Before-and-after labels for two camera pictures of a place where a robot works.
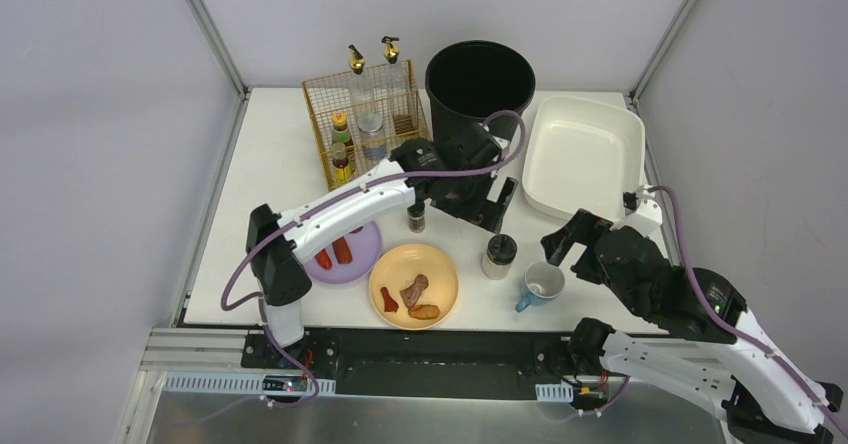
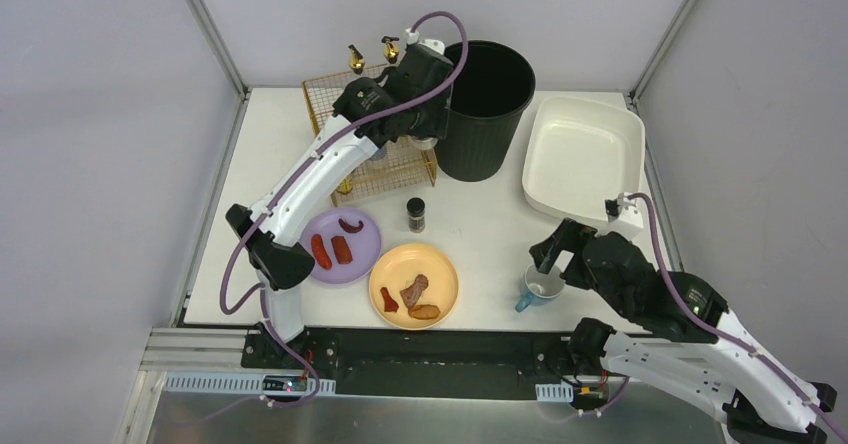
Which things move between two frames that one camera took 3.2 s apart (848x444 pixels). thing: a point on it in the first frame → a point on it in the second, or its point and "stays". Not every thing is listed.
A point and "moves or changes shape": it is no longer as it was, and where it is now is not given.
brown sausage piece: (342, 250) stays
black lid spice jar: (500, 252) moves or changes shape
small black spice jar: (416, 217) stays
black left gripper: (482, 193) → (411, 126)
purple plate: (364, 246) stays
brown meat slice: (411, 294) stays
